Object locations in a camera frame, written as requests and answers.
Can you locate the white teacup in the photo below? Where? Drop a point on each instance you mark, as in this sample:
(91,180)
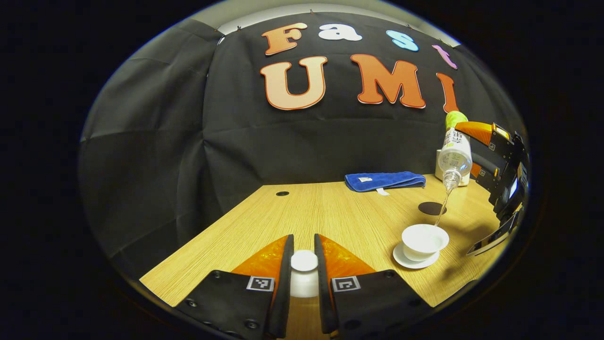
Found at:
(422,241)

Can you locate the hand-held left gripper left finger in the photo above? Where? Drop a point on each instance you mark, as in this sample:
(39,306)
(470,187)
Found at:
(284,288)

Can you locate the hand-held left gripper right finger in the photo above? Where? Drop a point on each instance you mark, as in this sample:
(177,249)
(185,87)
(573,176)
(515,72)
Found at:
(322,288)

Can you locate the white saucer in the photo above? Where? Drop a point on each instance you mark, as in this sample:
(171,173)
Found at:
(406,260)

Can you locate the white teacup lid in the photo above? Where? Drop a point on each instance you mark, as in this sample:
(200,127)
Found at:
(304,260)

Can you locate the blue towel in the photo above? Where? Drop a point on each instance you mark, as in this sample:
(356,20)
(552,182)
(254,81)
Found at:
(384,181)

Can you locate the clear water bottle white label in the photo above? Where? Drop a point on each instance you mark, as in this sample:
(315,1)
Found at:
(455,151)

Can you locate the white toaster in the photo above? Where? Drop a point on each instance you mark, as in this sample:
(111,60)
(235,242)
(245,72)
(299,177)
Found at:
(464,180)

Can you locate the dark round coaster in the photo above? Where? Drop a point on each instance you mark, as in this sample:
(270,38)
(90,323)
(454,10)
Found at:
(430,208)

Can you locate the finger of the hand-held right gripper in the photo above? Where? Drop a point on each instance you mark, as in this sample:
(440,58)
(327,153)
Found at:
(476,132)
(486,175)

